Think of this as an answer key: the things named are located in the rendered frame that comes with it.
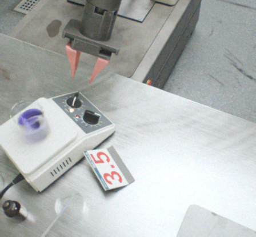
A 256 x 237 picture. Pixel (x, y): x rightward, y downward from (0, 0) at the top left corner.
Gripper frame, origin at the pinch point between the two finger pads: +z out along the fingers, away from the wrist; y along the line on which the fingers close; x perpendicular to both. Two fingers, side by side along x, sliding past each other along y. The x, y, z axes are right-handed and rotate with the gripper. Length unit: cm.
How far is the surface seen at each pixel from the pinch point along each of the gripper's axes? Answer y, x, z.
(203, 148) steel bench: 27.3, -4.1, 5.1
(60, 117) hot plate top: -1.6, -6.3, 6.4
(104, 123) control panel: 6.9, -2.5, 7.5
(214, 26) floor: 57, 134, 20
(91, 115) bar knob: 3.7, -3.2, 6.0
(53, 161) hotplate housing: -0.2, -12.9, 11.4
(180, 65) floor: 42, 105, 38
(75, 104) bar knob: 0.0, -0.5, 6.8
